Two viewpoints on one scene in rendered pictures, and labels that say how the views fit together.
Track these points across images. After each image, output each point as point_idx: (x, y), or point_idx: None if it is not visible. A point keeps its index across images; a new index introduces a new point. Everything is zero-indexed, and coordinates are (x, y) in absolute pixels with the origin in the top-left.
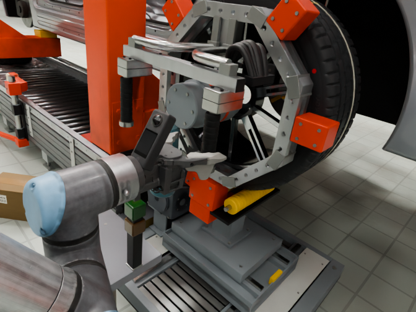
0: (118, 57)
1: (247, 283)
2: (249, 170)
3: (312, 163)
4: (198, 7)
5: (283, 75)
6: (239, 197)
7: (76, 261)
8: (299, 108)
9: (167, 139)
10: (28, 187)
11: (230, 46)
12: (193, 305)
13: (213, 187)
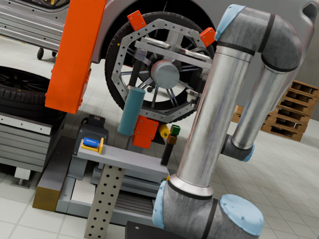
0: (138, 48)
1: (160, 183)
2: (182, 109)
3: None
4: (159, 22)
5: None
6: (167, 128)
7: (227, 133)
8: None
9: (195, 92)
10: None
11: (201, 50)
12: (139, 206)
13: (156, 124)
